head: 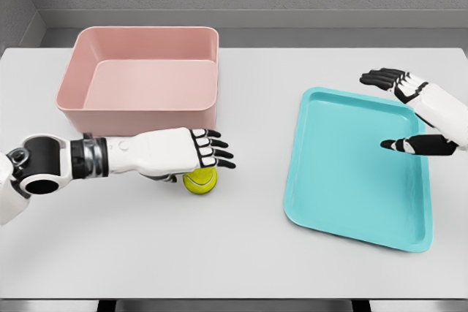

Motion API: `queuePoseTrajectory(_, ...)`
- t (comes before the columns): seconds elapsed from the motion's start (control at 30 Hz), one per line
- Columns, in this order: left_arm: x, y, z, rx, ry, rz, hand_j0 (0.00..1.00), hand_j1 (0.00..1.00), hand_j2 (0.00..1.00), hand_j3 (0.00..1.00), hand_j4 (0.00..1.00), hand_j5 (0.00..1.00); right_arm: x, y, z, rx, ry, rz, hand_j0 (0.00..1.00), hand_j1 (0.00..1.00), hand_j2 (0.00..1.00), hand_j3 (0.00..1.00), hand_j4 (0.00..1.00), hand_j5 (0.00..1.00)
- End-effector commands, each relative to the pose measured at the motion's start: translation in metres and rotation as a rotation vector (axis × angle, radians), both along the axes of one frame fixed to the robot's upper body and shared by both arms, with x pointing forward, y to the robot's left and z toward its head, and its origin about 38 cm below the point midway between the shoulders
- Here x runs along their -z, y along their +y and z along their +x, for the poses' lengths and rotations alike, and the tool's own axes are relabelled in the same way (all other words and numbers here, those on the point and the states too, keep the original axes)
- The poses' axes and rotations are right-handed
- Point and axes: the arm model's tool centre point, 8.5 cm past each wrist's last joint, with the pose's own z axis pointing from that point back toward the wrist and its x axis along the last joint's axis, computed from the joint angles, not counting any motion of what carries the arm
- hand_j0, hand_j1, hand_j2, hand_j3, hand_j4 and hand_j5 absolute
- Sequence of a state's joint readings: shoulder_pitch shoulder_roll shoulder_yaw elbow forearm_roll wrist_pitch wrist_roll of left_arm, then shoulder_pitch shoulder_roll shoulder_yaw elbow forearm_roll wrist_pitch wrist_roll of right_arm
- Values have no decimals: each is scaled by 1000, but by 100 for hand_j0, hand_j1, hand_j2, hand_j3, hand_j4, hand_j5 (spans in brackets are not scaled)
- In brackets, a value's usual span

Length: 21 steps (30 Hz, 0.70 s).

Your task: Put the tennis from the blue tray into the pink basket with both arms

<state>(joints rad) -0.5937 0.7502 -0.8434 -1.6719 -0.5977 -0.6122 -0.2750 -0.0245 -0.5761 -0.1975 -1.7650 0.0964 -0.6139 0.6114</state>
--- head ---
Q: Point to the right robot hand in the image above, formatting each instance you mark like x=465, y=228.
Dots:
x=435, y=107

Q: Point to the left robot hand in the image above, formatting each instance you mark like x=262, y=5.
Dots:
x=172, y=153

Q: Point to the yellow-green tennis ball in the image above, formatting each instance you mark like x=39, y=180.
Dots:
x=202, y=181

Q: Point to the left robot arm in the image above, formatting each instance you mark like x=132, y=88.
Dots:
x=55, y=166

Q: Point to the pink plastic basket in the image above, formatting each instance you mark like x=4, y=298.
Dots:
x=146, y=82

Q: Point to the blue plastic tray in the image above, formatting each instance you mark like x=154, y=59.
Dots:
x=354, y=173

